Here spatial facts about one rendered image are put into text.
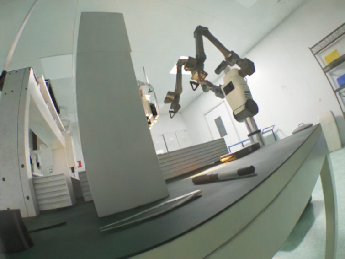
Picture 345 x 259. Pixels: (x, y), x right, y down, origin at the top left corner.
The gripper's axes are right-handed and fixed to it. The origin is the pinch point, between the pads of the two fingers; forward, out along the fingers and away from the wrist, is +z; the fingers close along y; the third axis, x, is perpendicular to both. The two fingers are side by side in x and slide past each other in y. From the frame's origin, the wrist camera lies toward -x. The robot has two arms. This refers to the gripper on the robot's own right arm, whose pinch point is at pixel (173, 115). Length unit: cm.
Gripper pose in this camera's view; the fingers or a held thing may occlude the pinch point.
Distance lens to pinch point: 134.0
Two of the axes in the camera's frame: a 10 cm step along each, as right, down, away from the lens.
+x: 9.3, 3.0, 2.3
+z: -1.9, 9.0, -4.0
